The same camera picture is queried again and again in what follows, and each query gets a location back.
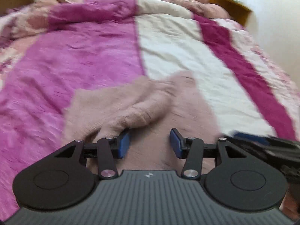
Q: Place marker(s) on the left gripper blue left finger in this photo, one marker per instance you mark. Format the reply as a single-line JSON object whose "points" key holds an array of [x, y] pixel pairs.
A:
{"points": [[109, 149]]}

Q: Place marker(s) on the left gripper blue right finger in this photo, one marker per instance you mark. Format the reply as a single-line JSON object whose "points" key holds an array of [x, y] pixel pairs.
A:
{"points": [[191, 150]]}

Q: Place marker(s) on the pink knitted cardigan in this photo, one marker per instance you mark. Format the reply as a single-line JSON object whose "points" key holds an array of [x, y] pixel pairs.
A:
{"points": [[150, 109]]}

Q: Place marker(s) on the pink purple patchwork bedspread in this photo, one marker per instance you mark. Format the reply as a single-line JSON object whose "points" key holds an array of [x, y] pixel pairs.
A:
{"points": [[50, 51]]}

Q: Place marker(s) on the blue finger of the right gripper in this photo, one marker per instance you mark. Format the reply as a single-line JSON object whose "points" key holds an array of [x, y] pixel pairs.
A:
{"points": [[252, 138]]}

